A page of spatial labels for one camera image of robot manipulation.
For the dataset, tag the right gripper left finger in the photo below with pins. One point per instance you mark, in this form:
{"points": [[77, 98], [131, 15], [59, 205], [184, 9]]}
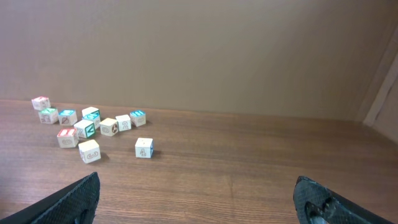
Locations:
{"points": [[76, 203]]}

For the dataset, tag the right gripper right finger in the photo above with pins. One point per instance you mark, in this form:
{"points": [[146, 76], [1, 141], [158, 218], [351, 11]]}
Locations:
{"points": [[315, 203]]}

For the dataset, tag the yellow block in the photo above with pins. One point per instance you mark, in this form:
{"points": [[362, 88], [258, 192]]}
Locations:
{"points": [[89, 151], [109, 127]]}

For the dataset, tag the red letter I block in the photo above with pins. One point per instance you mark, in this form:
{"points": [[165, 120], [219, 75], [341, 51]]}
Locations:
{"points": [[68, 138]]}

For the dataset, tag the natural block with green side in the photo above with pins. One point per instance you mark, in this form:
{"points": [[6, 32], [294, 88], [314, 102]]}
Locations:
{"points": [[85, 129]]}

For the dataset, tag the blue picture block left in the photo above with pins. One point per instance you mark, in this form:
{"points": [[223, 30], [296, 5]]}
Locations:
{"points": [[67, 117]]}

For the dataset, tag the natural block number four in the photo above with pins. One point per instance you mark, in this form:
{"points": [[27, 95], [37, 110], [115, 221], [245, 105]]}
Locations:
{"points": [[144, 148]]}

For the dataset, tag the blue letter D block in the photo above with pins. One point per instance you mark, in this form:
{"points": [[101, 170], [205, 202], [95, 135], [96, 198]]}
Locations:
{"points": [[95, 118]]}

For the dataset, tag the natural wooden block top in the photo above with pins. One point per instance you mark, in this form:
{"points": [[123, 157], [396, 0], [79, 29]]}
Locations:
{"points": [[90, 110]]}

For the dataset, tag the green letter N block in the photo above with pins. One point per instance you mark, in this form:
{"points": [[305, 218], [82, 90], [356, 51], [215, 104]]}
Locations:
{"points": [[48, 116]]}

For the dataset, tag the natural block number two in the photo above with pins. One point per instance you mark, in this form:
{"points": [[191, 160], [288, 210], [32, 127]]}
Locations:
{"points": [[124, 122]]}

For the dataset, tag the blue block far right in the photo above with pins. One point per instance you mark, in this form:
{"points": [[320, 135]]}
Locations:
{"points": [[138, 118]]}

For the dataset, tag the red letter Y block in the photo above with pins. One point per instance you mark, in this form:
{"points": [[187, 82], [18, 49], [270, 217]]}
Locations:
{"points": [[40, 103]]}

